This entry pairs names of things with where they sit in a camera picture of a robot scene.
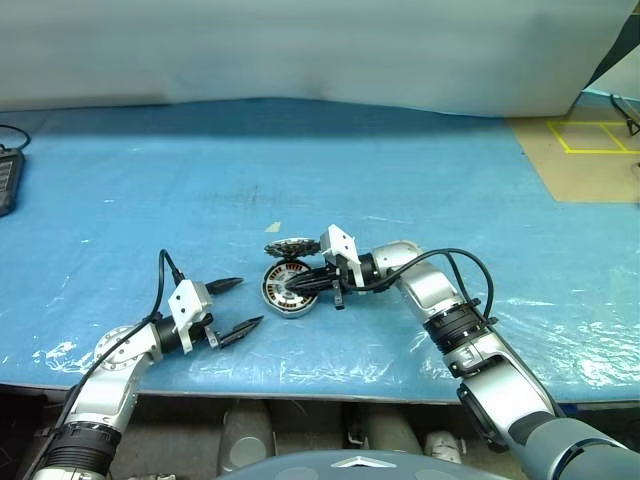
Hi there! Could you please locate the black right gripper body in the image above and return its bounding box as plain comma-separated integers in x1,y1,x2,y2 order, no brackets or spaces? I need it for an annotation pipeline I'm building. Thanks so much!
324,253,364,312

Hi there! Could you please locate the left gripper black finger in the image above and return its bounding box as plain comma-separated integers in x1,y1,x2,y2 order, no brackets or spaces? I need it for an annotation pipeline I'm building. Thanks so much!
204,276,245,297
216,315,265,349

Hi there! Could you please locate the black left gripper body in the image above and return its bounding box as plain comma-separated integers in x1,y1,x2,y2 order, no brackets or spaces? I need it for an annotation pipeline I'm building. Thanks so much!
191,310,224,352

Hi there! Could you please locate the round silver motor housing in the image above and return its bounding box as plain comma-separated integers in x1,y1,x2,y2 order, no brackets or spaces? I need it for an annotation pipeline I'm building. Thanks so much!
260,261,319,321

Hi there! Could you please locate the blue table mat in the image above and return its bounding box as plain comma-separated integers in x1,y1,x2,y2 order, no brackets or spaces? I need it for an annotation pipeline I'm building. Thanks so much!
0,97,640,402

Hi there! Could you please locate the grey robot leg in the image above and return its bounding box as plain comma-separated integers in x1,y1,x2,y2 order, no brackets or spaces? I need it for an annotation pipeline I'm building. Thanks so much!
356,403,422,454
219,399,276,472

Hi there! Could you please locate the grey robot torso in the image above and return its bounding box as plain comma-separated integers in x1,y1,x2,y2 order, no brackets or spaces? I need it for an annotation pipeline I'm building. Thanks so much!
214,448,527,480

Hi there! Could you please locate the white backdrop sheet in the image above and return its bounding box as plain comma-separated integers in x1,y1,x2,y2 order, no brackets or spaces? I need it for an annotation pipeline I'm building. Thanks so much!
0,0,632,119

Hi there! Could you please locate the flat black device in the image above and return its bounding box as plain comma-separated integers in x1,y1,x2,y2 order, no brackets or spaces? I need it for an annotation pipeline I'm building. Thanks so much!
0,144,27,218

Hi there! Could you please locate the brown cardboard sheet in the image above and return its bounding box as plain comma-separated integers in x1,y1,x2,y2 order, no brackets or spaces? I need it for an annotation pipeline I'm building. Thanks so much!
509,101,640,204

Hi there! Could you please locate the yellow tape square outline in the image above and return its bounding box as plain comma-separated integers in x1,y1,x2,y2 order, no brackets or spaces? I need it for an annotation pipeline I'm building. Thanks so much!
545,119,640,153

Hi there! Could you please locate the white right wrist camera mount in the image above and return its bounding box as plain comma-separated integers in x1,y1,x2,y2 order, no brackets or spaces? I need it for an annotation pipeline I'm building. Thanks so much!
319,224,363,289

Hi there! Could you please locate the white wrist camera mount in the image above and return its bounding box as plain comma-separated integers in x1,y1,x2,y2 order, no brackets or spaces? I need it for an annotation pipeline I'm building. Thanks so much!
167,280,214,356
319,224,363,289

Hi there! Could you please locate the small metal toothed ring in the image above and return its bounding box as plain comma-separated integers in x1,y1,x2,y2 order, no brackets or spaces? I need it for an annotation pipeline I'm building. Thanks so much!
263,236,322,262

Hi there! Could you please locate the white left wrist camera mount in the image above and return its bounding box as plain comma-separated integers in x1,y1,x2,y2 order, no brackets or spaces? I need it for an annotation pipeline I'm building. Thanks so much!
167,280,214,356

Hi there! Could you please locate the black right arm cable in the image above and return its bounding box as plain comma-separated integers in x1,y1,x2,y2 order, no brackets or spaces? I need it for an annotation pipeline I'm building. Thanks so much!
348,247,497,327

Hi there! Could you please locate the thin black device cable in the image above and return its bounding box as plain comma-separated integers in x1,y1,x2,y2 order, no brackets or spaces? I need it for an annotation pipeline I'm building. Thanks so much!
0,124,32,152

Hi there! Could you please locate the black cable on cardboard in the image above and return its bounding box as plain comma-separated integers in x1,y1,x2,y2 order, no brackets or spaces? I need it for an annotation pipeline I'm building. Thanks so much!
609,91,640,137

